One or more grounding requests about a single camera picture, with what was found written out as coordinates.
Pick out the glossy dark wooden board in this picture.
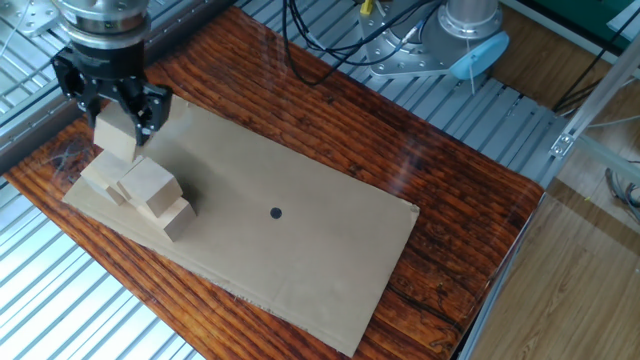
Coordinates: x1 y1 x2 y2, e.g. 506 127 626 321
2 7 546 360

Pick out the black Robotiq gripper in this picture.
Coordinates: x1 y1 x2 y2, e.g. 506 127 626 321
50 39 174 148

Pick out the aluminium frame bar with bracket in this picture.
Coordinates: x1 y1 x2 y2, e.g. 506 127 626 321
548 32 640 161

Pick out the silver wrist coupling flange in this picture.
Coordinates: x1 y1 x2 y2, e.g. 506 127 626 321
51 0 152 51

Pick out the cable with silver connector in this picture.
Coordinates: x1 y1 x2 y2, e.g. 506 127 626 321
399 0 446 51

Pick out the silver perforated plate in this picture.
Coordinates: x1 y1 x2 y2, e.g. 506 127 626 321
0 0 62 39

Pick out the black cable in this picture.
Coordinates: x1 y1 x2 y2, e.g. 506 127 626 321
281 0 436 87
289 0 436 69

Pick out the white zip tie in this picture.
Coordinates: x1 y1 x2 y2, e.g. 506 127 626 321
464 39 477 96

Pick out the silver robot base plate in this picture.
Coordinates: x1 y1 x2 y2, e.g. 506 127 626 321
357 0 454 79

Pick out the brown cardboard sheet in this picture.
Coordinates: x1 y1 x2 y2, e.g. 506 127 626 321
62 94 421 359

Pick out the grey cable bundle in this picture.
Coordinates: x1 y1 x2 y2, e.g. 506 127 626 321
603 167 640 226

